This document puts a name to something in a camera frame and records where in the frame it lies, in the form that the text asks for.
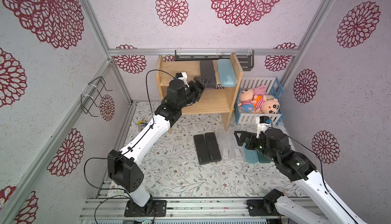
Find wooden two-tier shelf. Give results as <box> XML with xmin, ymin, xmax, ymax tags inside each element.
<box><xmin>155</xmin><ymin>53</ymin><xmax>243</xmax><ymax>130</ymax></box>

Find blue white toy crib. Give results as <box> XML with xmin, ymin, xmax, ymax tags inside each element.
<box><xmin>234</xmin><ymin>77</ymin><xmax>284</xmax><ymax>125</ymax></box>

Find grey plush toy keychain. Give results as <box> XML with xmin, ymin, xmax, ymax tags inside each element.
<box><xmin>137</xmin><ymin>121</ymin><xmax>148</xmax><ymax>132</ymax></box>

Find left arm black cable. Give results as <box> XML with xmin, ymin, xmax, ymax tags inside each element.
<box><xmin>83</xmin><ymin>69</ymin><xmax>176</xmax><ymax>224</ymax></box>

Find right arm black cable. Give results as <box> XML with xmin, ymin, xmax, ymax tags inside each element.
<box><xmin>285</xmin><ymin>133</ymin><xmax>361</xmax><ymax>224</ymax></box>

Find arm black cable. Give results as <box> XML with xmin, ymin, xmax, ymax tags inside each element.
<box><xmin>83</xmin><ymin>69</ymin><xmax>176</xmax><ymax>224</ymax></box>
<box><xmin>285</xmin><ymin>133</ymin><xmax>361</xmax><ymax>224</ymax></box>

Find plush doll orange striped shirt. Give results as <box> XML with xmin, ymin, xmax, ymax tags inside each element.
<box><xmin>253</xmin><ymin>94</ymin><xmax>280</xmax><ymax>114</ymax></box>

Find black pencil case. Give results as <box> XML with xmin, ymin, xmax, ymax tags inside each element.
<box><xmin>193</xmin><ymin>134</ymin><xmax>210</xmax><ymax>165</ymax></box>
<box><xmin>200</xmin><ymin>60</ymin><xmax>217</xmax><ymax>89</ymax></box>
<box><xmin>205</xmin><ymin>132</ymin><xmax>222</xmax><ymax>163</ymax></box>

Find light teal case top shelf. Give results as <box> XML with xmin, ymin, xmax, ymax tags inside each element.
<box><xmin>217</xmin><ymin>59</ymin><xmax>237</xmax><ymax>87</ymax></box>

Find teal pencil case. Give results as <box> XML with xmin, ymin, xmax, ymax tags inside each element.
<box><xmin>243</xmin><ymin>146</ymin><xmax>259</xmax><ymax>164</ymax></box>

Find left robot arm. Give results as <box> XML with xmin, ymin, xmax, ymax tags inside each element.
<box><xmin>108</xmin><ymin>76</ymin><xmax>209</xmax><ymax>209</ymax></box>

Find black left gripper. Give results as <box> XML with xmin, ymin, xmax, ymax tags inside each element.
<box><xmin>178</xmin><ymin>76</ymin><xmax>209</xmax><ymax>110</ymax></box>

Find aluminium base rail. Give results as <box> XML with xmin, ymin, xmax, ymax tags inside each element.
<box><xmin>78</xmin><ymin>198</ymin><xmax>293</xmax><ymax>224</ymax></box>

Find dark green pencil case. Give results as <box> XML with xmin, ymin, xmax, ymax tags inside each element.
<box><xmin>257</xmin><ymin>152</ymin><xmax>271</xmax><ymax>164</ymax></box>

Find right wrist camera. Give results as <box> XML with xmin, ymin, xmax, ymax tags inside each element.
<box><xmin>257</xmin><ymin>116</ymin><xmax>272</xmax><ymax>138</ymax></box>

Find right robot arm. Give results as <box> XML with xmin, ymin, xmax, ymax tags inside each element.
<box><xmin>234</xmin><ymin>127</ymin><xmax>364</xmax><ymax>224</ymax></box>

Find clear pencil case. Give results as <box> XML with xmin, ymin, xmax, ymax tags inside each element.
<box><xmin>228</xmin><ymin>130</ymin><xmax>244</xmax><ymax>161</ymax></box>
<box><xmin>215</xmin><ymin>130</ymin><xmax>232</xmax><ymax>161</ymax></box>

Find plush doll blue pants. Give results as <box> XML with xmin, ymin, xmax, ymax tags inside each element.
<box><xmin>238</xmin><ymin>89</ymin><xmax>255</xmax><ymax>113</ymax></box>

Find black wire wall hanger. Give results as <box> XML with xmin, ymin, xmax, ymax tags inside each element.
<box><xmin>80</xmin><ymin>76</ymin><xmax>112</xmax><ymax>118</ymax></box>

